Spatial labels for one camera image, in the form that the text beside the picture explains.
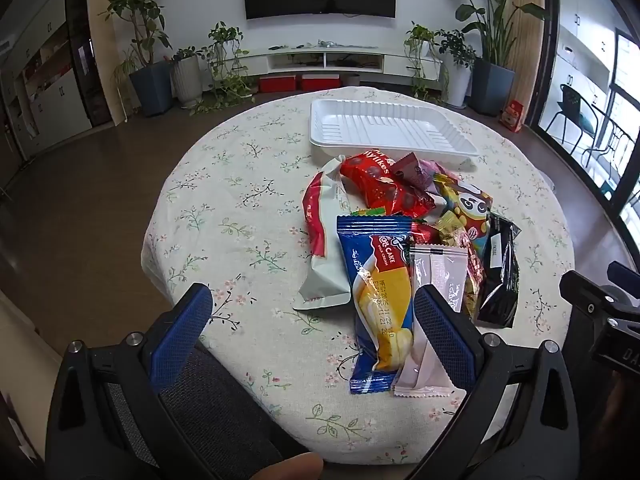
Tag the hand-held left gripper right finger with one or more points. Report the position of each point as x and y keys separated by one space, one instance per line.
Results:
x=445 y=340

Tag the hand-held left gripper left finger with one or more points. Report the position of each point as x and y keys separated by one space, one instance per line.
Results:
x=180 y=340

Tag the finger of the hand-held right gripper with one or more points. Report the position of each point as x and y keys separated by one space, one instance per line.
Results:
x=585 y=295
x=625 y=275

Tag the pale pink snack packet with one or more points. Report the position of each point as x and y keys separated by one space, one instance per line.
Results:
x=442 y=270

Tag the yellow and red snack packet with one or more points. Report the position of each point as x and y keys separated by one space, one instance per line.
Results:
x=475 y=275

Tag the blue and yellow cake packet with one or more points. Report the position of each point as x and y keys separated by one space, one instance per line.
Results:
x=380 y=285

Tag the black snack packet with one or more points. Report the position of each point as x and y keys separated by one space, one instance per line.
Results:
x=500 y=270

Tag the small red snack packet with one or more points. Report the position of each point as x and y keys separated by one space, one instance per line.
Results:
x=425 y=232

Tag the yellow small candy packet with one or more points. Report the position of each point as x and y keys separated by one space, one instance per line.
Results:
x=450 y=227

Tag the panda print snack bag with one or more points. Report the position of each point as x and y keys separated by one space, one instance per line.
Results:
x=470 y=205

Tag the green snack packet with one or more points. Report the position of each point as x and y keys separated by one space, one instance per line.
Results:
x=372 y=212

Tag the white and red snack packet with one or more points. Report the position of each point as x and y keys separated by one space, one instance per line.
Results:
x=325 y=240

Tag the red snack bag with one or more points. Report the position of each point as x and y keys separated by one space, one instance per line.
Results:
x=380 y=180

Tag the maroon small snack packet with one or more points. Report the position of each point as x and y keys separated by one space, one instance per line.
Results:
x=407 y=167

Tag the white plastic tray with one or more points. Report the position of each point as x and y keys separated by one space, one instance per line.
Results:
x=380 y=125

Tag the person's left hand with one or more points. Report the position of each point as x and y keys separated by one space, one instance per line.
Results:
x=292 y=467

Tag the black mesh chair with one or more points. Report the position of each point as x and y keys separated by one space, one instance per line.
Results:
x=225 y=410

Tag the black balcony chair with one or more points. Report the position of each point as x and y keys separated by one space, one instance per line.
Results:
x=572 y=105

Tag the red paper bag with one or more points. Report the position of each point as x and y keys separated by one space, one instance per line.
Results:
x=512 y=116

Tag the large-leaf plant in dark planter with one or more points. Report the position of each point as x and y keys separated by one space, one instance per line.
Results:
x=492 y=85

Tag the beige curtain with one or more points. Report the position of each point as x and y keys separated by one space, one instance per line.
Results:
x=527 y=50

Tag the bushy plant in white pot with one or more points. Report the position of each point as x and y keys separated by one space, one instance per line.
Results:
x=459 y=80

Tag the white balcony cabinets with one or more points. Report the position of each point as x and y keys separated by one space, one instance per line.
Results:
x=585 y=25

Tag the leafy tree in dark planter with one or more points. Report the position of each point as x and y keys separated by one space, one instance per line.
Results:
x=150 y=87

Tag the plant in white ribbed pot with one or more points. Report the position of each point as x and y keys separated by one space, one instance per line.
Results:
x=186 y=80

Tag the red storage box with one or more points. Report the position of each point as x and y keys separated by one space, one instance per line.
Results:
x=321 y=82
x=277 y=84

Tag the small grey plant pot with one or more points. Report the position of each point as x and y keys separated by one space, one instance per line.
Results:
x=352 y=80

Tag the white television cabinet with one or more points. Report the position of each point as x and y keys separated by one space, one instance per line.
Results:
x=390 y=62

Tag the trailing vine plant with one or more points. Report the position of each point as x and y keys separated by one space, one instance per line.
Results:
x=225 y=40
x=417 y=40

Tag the white wall cabinet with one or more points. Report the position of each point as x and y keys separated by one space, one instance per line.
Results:
x=45 y=100

